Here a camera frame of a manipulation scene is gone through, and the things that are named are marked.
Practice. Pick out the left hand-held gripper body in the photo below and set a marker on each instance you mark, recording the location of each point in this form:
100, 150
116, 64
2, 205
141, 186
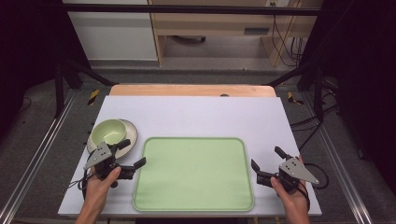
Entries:
100, 154

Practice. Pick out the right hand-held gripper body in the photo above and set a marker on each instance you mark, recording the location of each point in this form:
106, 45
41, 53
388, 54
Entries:
295, 170

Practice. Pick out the cream plate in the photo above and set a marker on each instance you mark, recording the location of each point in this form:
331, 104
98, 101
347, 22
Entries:
132, 134

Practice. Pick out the green bowl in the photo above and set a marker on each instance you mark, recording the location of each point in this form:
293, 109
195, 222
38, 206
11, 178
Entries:
109, 131

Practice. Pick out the green tray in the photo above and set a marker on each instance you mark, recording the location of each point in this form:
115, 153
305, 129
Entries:
193, 174

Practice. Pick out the person's right hand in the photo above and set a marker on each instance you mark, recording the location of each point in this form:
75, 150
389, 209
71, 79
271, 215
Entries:
294, 200

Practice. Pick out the person's left hand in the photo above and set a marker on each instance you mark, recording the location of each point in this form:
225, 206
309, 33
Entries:
96, 191

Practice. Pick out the yellow black tape strip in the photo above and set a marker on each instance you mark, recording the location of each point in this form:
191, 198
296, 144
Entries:
93, 97
292, 98

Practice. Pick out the white table board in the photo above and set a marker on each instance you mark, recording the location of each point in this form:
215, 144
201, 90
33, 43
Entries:
202, 118

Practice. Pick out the black metal stand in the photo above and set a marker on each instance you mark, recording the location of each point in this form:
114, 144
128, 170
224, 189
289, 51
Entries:
318, 90
59, 90

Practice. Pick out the wooden table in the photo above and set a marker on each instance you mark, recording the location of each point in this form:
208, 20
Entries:
186, 90

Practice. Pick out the white cabinet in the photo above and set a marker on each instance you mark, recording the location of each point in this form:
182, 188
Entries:
115, 34

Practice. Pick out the black curtain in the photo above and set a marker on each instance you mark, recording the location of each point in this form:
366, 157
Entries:
28, 46
364, 77

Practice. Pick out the grey desk label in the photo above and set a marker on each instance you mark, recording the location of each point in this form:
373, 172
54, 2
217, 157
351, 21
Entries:
256, 31

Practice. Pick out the wooden desk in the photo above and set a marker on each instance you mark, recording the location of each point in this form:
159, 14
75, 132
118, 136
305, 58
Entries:
211, 23

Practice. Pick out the aluminium floor rail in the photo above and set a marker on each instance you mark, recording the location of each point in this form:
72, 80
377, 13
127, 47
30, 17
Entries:
339, 165
37, 152

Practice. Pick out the black horizontal frame bar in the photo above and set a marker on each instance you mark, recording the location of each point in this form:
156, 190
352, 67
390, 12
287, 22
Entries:
186, 9

